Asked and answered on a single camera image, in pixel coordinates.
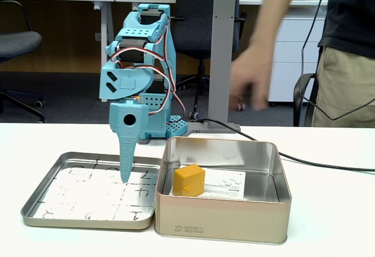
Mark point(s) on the yellow lego block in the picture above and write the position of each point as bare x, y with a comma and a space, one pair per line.
187, 181

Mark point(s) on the person's hand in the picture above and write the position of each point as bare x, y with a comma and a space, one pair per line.
255, 69

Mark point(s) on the metal tin lid with numbers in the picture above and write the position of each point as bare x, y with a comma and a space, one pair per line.
88, 198

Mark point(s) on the white printed paper leaflet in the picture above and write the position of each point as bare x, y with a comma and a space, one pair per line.
228, 191

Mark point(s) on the gold metal tin box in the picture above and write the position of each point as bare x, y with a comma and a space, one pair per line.
222, 219

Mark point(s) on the black office chair grey seat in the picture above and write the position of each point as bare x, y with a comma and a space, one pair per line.
17, 41

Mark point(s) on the white drawer cabinet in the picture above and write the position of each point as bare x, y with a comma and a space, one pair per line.
293, 78

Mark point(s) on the white wall socket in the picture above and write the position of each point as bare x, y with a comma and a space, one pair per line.
98, 37

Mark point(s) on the black chair frame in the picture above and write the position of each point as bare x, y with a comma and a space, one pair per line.
298, 104

